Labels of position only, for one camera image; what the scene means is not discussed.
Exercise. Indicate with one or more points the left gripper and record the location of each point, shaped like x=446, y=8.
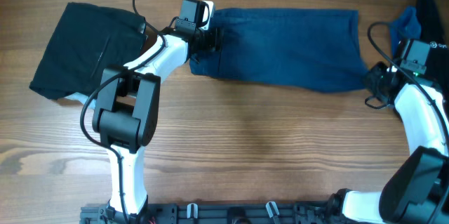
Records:
x=215, y=39

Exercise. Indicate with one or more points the black folded garment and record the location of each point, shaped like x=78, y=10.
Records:
x=87, y=39

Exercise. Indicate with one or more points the blue garment in pile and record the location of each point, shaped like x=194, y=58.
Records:
x=408, y=24

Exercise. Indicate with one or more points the blue denim shorts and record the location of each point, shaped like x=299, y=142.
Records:
x=316, y=49

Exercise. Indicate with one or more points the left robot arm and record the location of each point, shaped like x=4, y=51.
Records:
x=127, y=106

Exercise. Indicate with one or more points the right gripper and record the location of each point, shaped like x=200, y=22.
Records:
x=379, y=68

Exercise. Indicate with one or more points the black garment with logo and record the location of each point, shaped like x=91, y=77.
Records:
x=433, y=33

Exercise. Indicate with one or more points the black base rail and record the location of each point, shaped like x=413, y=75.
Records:
x=270, y=212

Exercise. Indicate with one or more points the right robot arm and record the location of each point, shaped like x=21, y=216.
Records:
x=413, y=84

